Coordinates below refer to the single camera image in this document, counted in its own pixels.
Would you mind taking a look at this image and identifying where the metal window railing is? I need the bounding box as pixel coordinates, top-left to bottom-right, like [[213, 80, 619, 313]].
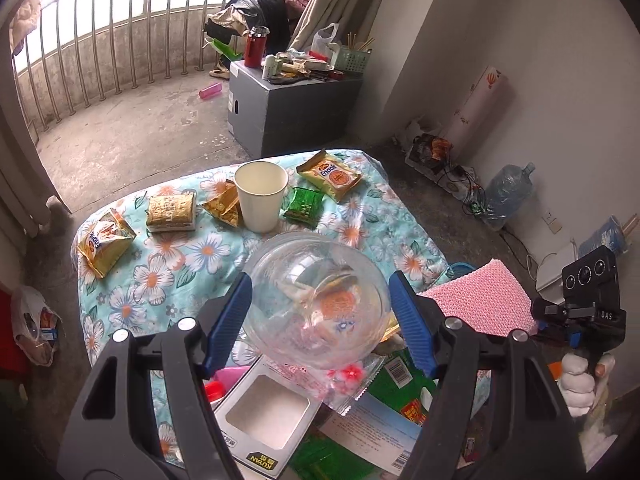
[[10, 0, 273, 131]]

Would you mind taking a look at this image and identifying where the green foil snack bag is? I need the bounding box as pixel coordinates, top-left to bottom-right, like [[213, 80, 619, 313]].
[[290, 434, 377, 480], [370, 349, 441, 426]]

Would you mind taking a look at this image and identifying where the white window box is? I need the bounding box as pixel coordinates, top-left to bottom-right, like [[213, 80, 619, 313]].
[[212, 357, 323, 478]]

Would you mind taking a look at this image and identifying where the red box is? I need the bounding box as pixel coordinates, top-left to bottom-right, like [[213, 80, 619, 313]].
[[0, 290, 26, 386]]

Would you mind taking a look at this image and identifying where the clear wrapper with red flowers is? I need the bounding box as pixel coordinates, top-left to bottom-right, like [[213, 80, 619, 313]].
[[320, 355, 386, 416]]

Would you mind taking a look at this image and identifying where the hanging beige quilted jacket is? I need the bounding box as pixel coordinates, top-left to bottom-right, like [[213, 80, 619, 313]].
[[10, 0, 42, 53]]

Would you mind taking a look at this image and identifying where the white patterned board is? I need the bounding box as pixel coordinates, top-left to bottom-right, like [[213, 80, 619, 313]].
[[405, 145, 481, 197]]

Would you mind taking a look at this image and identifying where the person's right hand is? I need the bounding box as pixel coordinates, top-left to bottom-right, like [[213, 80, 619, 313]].
[[557, 352, 616, 418]]

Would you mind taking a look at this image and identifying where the person's right forearm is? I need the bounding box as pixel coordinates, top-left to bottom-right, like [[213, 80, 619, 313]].
[[575, 410, 623, 480]]

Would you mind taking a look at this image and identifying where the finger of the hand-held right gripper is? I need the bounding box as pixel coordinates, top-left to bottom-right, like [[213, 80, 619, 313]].
[[531, 297, 568, 341]]

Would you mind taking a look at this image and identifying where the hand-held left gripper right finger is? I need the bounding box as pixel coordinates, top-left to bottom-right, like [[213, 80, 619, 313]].
[[389, 270, 586, 480]]

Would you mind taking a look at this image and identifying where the pink plastic container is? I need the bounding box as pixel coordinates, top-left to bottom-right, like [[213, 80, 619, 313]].
[[202, 366, 251, 411]]

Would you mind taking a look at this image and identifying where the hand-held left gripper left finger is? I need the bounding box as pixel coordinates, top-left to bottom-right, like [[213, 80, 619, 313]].
[[55, 272, 256, 480]]

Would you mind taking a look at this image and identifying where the grey pleated curtain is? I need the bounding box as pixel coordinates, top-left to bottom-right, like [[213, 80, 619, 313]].
[[0, 95, 66, 236]]

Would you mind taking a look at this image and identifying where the white plastic bag with rubbish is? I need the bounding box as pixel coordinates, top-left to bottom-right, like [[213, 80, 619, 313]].
[[11, 285, 63, 366]]

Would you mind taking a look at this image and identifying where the green pea snack packet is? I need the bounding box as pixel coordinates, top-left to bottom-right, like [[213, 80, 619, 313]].
[[282, 186, 327, 227]]

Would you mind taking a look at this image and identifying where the pile of dark clothes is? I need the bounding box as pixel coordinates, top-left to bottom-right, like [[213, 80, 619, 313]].
[[207, 0, 292, 56]]

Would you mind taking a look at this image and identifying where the white printed panel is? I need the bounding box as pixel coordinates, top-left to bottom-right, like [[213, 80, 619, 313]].
[[447, 65, 516, 151]]

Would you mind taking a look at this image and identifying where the grey cabinet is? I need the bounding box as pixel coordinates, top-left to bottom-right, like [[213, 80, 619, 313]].
[[227, 60, 365, 158]]

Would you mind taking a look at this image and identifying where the crumpled gold snack packet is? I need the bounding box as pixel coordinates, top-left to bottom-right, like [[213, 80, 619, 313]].
[[201, 180, 243, 228]]

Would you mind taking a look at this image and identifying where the crumpled orange snack bag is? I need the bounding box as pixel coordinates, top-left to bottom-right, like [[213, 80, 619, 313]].
[[414, 132, 453, 162]]

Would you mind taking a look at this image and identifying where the green plastic dustpan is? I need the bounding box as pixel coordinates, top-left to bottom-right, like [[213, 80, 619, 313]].
[[205, 37, 243, 61]]

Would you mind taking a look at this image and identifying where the red thermos bottle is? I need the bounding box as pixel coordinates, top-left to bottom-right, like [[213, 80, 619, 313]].
[[243, 26, 271, 68]]

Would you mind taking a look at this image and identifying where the yellow biscuit packet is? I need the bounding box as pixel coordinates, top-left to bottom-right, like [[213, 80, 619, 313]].
[[77, 208, 137, 279], [296, 149, 363, 204]]

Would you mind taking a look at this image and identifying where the green plastic basket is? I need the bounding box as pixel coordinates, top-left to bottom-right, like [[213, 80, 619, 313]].
[[330, 44, 373, 75]]

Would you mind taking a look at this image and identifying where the floral blanket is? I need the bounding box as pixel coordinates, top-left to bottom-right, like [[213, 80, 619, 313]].
[[75, 149, 493, 480]]

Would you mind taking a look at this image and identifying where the square gold snack packet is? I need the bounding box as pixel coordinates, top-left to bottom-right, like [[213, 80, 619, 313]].
[[146, 191, 197, 233]]

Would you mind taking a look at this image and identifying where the large clear water jug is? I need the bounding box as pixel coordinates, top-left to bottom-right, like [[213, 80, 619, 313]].
[[482, 162, 537, 231]]

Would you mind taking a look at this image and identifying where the pink textured pad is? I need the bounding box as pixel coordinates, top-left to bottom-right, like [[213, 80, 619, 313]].
[[417, 258, 541, 336]]

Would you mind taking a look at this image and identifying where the blue white tissue pack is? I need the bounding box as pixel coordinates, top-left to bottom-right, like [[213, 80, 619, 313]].
[[590, 216, 628, 256]]

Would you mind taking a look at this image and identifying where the white carton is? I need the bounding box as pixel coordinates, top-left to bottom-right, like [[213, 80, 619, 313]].
[[317, 392, 426, 476]]

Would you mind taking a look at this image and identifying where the clear plastic bowl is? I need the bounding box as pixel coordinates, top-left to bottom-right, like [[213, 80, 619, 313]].
[[241, 232, 393, 371]]

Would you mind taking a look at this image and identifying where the white paper cup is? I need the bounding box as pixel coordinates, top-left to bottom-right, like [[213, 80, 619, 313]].
[[234, 161, 290, 234]]

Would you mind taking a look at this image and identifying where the black cable tangle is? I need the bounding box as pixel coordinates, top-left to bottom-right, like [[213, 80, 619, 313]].
[[445, 165, 496, 217]]

